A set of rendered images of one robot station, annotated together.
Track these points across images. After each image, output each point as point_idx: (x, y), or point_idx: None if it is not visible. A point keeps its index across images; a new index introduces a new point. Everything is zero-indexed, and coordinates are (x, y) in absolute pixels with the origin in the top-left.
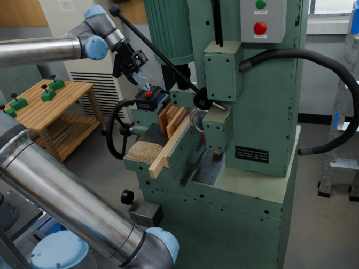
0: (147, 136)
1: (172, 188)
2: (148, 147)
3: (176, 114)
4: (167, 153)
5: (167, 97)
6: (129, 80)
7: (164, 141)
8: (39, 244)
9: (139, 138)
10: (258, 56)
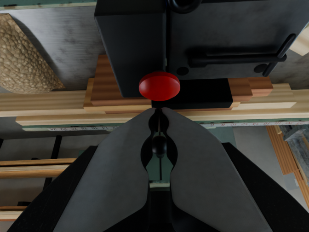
0: (56, 27)
1: None
2: (9, 88)
3: (141, 106)
4: (29, 124)
5: (181, 106)
6: (28, 211)
7: (77, 74)
8: None
9: (28, 9)
10: None
